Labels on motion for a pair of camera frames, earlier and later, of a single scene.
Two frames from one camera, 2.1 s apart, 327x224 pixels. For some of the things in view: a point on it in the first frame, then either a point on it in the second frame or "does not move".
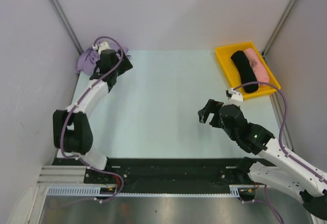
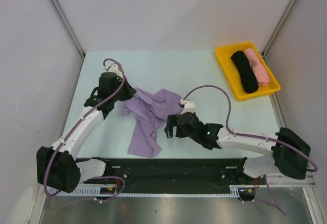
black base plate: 165,176 does not move
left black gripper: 124,66 → 130,91
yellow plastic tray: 224,54 does not move
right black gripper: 212,107 → 171,122
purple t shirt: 88,59 → 147,110
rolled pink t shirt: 259,70 does not move
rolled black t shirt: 247,72 does not move
